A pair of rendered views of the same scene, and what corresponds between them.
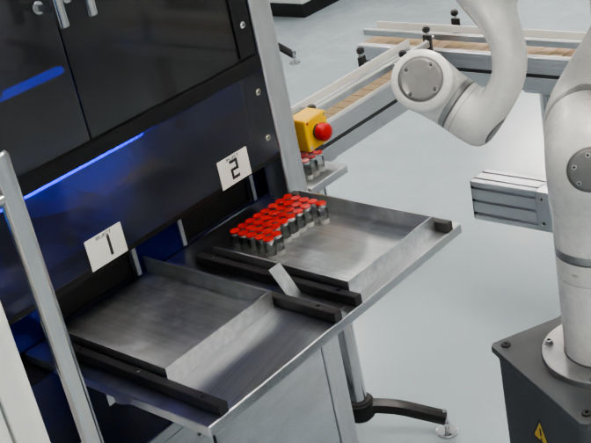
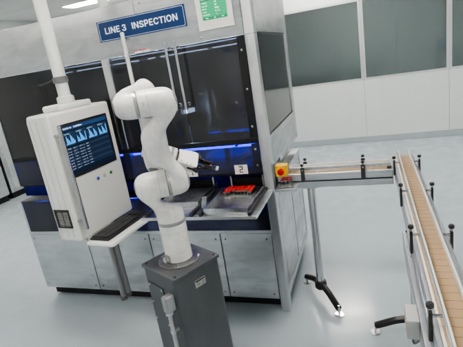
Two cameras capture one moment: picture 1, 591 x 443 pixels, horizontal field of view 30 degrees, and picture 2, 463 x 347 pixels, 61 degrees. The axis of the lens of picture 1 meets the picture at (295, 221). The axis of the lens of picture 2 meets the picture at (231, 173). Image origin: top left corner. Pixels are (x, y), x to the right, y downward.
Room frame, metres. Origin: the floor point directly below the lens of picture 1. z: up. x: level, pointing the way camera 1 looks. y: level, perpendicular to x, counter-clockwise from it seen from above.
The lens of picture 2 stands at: (0.95, -2.01, 1.69)
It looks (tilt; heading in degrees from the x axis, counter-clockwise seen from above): 16 degrees down; 64
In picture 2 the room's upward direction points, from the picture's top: 9 degrees counter-clockwise
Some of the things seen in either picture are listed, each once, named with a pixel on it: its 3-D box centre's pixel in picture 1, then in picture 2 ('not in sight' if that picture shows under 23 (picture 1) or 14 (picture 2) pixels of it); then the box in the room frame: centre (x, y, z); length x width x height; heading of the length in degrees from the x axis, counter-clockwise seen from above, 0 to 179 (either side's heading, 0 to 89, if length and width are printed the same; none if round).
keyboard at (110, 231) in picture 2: not in sight; (120, 224); (1.29, 0.37, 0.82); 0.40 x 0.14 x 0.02; 39
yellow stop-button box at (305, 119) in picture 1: (305, 129); (282, 169); (2.23, -0.06, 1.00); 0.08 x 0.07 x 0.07; 44
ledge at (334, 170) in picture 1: (306, 175); (288, 186); (2.27, -0.04, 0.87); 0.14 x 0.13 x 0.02; 44
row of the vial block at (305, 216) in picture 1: (288, 228); (238, 193); (1.95, 0.02, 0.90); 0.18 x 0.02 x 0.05; 134
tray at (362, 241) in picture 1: (323, 239); (234, 200); (1.89, -0.04, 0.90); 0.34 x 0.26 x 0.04; 44
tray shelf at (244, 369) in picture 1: (250, 289); (211, 202); (1.80, 0.11, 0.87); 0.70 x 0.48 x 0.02; 134
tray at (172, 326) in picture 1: (156, 315); (189, 195); (1.73, 0.28, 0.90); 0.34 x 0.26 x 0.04; 44
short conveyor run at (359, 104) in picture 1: (342, 105); (333, 171); (2.53, -0.17, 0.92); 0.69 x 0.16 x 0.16; 134
